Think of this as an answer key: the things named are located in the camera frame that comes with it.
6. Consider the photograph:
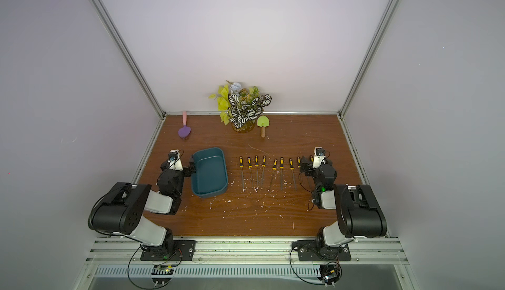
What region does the teal plastic storage box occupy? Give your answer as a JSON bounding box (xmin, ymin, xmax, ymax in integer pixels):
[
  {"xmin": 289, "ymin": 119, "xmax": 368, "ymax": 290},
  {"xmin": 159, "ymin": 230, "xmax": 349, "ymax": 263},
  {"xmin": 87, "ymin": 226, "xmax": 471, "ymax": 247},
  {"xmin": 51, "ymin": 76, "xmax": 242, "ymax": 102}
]
[{"xmin": 191, "ymin": 147, "xmax": 228, "ymax": 199}]

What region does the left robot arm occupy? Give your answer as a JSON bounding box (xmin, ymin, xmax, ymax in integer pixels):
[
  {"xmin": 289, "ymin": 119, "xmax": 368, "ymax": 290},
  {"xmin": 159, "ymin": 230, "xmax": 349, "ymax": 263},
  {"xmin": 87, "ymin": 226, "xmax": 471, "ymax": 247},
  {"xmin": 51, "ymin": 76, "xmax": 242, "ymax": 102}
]
[{"xmin": 88, "ymin": 161, "xmax": 196, "ymax": 254}]

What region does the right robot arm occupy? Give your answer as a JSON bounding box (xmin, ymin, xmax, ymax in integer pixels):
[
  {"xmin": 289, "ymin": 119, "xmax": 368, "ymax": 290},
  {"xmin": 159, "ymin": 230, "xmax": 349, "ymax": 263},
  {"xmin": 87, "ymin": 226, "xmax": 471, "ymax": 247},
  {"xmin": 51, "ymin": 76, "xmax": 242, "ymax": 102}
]
[{"xmin": 299, "ymin": 157, "xmax": 387, "ymax": 250}]

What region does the potted artificial plant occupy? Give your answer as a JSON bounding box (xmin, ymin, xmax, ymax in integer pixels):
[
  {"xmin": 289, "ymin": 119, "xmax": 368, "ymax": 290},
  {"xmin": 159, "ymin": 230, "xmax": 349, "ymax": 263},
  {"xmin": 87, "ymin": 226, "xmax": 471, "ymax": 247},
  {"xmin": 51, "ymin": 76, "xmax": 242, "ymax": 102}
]
[{"xmin": 209, "ymin": 81, "xmax": 272, "ymax": 133}]

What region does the right controller board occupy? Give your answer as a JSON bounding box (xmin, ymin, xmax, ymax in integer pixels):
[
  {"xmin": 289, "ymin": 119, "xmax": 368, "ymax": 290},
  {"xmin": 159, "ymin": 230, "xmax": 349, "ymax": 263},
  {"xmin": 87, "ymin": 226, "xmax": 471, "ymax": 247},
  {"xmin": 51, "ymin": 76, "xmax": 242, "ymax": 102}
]
[{"xmin": 319, "ymin": 263, "xmax": 343, "ymax": 287}]

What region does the controller board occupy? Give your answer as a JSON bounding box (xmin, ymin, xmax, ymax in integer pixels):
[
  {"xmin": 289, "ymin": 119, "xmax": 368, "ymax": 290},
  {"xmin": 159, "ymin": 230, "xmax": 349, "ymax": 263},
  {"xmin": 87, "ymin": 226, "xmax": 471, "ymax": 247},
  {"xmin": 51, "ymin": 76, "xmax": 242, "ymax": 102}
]
[
  {"xmin": 319, "ymin": 263, "xmax": 343, "ymax": 287},
  {"xmin": 151, "ymin": 264, "xmax": 176, "ymax": 289}
]

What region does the left controller board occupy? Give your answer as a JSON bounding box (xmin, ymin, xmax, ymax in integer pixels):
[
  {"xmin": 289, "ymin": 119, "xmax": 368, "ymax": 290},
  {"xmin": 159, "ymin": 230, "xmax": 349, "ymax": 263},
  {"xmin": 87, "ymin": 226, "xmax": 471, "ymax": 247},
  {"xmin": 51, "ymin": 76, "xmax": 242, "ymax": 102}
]
[{"xmin": 151, "ymin": 264, "xmax": 176, "ymax": 289}]

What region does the green trowel wooden handle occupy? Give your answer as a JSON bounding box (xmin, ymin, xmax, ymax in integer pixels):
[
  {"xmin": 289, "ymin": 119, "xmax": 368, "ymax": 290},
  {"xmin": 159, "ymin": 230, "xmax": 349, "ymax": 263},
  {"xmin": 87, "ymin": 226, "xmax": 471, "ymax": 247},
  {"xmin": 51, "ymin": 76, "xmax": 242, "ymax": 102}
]
[{"xmin": 256, "ymin": 116, "xmax": 270, "ymax": 138}]

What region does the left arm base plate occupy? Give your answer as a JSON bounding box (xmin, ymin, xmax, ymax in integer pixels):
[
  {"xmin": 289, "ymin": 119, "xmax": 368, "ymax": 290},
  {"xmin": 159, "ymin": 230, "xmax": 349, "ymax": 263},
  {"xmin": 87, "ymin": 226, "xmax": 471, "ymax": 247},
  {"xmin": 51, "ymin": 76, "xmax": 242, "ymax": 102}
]
[{"xmin": 140, "ymin": 239, "xmax": 197, "ymax": 262}]

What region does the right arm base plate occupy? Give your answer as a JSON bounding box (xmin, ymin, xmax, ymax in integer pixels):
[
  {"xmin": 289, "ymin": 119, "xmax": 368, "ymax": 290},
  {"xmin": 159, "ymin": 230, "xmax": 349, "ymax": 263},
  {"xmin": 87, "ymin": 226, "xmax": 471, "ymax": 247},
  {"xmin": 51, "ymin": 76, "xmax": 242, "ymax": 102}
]
[{"xmin": 291, "ymin": 239, "xmax": 352, "ymax": 262}]

